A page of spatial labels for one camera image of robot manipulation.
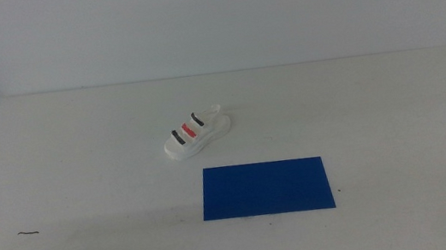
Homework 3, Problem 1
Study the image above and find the white strappy sandal shoe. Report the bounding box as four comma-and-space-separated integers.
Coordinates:
158, 102, 236, 164

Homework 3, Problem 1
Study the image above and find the blue rectangular mat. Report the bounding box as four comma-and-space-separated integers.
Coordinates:
196, 152, 337, 226

